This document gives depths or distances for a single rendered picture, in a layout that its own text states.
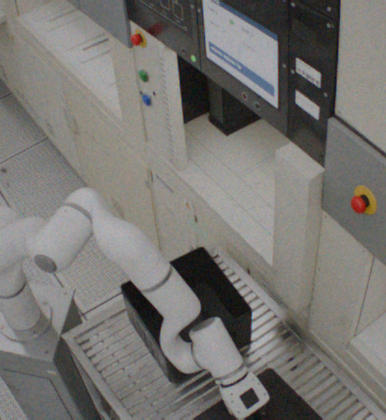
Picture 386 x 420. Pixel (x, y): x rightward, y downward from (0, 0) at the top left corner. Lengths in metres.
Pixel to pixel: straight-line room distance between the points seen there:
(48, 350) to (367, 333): 0.95
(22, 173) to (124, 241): 2.38
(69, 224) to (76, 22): 1.88
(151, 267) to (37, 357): 0.73
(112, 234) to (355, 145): 0.54
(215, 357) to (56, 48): 1.88
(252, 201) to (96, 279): 1.17
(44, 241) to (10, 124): 2.68
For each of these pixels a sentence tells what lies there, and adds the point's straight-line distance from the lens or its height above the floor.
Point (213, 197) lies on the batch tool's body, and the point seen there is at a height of 0.87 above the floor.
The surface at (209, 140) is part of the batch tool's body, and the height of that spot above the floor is 0.87.
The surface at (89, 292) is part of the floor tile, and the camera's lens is 3.11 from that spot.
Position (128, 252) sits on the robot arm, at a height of 1.38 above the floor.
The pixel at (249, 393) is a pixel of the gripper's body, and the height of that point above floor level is 0.98.
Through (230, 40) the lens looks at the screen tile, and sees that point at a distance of 1.63.
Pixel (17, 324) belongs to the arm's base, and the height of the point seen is 0.81.
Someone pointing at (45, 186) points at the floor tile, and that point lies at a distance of 3.64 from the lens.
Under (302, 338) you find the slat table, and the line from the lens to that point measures 2.01.
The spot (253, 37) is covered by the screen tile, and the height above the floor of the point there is 1.63.
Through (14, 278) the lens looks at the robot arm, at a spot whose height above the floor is 1.01.
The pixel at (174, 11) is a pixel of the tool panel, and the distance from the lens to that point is 1.82.
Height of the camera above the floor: 2.47
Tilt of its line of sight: 47 degrees down
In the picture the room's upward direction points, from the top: 6 degrees counter-clockwise
